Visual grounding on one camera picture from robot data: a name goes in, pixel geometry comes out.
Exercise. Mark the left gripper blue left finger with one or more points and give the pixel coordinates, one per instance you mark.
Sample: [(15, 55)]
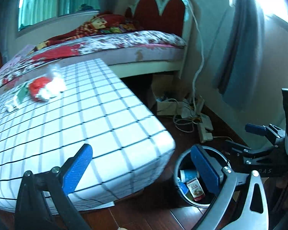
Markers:
[(74, 168)]

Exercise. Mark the black trash bin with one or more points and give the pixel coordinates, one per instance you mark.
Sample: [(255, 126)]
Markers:
[(184, 162)]

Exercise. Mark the green white drink carton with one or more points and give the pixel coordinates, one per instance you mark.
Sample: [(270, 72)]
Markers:
[(15, 102)]

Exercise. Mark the grey blue curtain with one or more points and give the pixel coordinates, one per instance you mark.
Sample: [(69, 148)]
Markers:
[(238, 73)]

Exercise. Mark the light blue face mask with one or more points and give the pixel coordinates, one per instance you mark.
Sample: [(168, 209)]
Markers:
[(183, 188)]

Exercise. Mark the clear plastic bag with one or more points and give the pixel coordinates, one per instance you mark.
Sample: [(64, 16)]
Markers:
[(53, 71)]

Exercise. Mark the window with green curtain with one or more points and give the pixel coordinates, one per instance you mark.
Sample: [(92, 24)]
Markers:
[(32, 12)]

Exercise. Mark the red plastic bag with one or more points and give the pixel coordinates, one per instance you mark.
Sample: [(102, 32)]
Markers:
[(35, 86)]

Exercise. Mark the white power strip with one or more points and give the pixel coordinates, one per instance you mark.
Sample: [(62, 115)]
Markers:
[(205, 128)]

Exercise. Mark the open cardboard box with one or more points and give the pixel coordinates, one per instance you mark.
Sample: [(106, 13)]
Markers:
[(169, 92)]

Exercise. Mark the bed with floral sheet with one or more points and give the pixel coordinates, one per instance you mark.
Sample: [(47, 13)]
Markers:
[(85, 46)]

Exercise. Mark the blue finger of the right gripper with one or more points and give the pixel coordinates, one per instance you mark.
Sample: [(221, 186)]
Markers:
[(255, 129), (234, 148)]

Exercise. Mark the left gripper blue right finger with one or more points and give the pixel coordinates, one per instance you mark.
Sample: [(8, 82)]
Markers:
[(208, 167)]

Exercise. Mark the red patterned blanket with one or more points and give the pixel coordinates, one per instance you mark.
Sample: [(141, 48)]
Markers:
[(101, 24)]

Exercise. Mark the red white heart headboard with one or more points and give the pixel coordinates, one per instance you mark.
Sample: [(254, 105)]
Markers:
[(169, 16)]

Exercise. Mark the white tissue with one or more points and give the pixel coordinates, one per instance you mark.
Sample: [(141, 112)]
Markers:
[(51, 89)]

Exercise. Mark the checkered white tablecloth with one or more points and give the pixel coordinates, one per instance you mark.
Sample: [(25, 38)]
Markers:
[(130, 145)]

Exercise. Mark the white milk carton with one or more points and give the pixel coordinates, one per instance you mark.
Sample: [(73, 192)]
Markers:
[(195, 189)]

